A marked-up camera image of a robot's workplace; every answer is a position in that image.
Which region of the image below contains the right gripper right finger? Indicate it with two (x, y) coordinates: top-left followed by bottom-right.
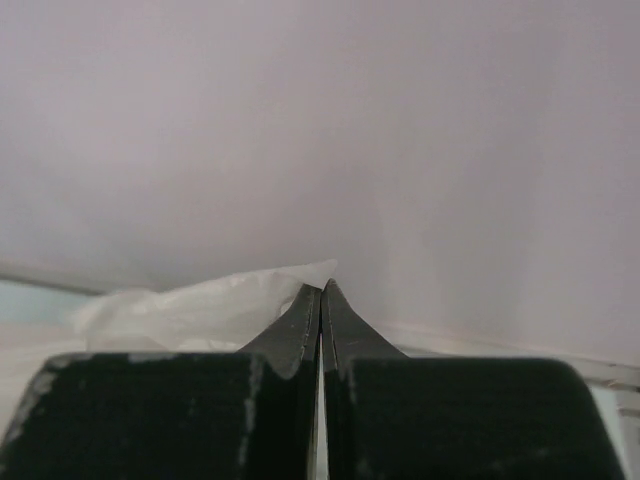
(321, 282), (624, 479)

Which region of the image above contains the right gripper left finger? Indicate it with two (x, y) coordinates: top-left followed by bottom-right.
(1, 286), (321, 479)

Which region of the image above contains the white printed plastic bag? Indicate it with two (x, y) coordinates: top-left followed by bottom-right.
(68, 259), (337, 352)

